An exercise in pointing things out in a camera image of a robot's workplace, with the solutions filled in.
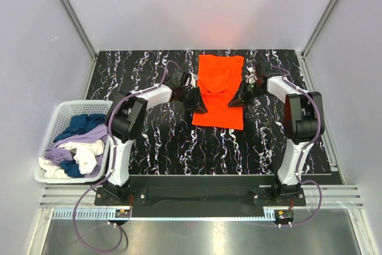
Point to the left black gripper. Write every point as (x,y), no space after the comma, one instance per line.
(193,96)

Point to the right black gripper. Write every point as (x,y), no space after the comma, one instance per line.
(243,93)

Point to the orange t shirt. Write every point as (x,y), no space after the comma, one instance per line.
(219,79)

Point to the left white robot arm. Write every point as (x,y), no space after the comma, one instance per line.
(126,117)

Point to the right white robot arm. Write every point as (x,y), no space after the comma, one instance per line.
(303,115)

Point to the black marble pattern mat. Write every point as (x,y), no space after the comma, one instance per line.
(170,143)

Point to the right orange connector box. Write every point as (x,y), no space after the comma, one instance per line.
(287,215)

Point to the orange connector box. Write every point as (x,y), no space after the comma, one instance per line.
(123,213)
(287,215)

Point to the navy blue t shirt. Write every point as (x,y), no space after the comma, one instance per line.
(81,124)

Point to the white t shirt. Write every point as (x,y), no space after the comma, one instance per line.
(72,160)

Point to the left orange connector box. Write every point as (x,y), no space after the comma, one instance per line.
(123,213)

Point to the white plastic laundry basket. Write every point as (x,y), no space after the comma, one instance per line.
(58,123)

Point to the lavender t shirt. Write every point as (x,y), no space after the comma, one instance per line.
(98,133)

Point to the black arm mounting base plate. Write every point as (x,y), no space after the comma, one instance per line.
(275,194)

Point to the white slotted cable duct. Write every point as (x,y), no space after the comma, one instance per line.
(260,215)

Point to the right aluminium frame post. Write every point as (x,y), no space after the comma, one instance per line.
(330,7)

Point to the aluminium frame post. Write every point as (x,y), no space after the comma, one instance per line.
(330,7)
(75,21)

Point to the left aluminium frame post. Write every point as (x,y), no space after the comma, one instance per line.
(75,21)

